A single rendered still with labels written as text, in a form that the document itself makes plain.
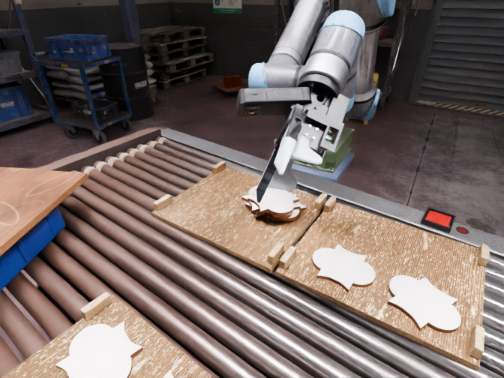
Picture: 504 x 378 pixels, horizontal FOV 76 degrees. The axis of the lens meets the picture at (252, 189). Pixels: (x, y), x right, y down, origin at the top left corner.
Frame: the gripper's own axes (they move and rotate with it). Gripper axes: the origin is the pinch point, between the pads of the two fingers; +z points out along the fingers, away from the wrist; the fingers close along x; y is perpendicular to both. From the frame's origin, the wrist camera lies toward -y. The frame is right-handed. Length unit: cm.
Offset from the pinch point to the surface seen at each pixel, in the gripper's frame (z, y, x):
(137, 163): -16, -43, 79
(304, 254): -0.6, 18.3, 33.4
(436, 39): -393, 157, 274
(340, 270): 0.5, 25.8, 27.2
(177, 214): 1, -16, 50
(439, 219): -27, 53, 37
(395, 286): -0.3, 36.5, 22.4
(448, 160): -189, 179, 227
